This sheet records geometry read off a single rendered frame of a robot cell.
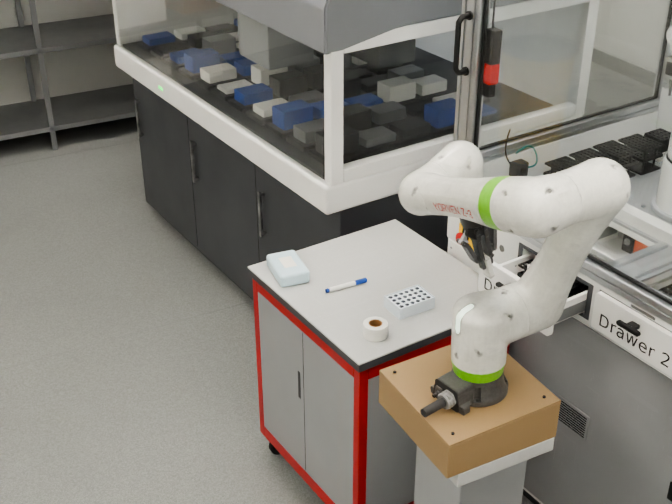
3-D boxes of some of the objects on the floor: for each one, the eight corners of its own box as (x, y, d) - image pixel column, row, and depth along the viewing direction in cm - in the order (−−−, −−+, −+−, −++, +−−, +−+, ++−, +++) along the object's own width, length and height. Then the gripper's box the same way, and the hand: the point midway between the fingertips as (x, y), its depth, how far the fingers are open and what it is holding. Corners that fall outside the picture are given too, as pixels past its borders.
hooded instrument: (327, 405, 363) (324, -87, 274) (132, 215, 497) (87, -156, 409) (558, 308, 420) (617, -124, 332) (327, 161, 555) (325, -174, 467)
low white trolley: (356, 564, 296) (358, 364, 258) (257, 450, 341) (246, 266, 303) (498, 490, 323) (519, 299, 286) (389, 394, 368) (395, 218, 331)
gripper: (481, 188, 247) (497, 256, 261) (442, 216, 243) (461, 282, 258) (501, 199, 241) (516, 267, 256) (462, 227, 237) (480, 295, 252)
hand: (486, 265), depth 255 cm, fingers closed
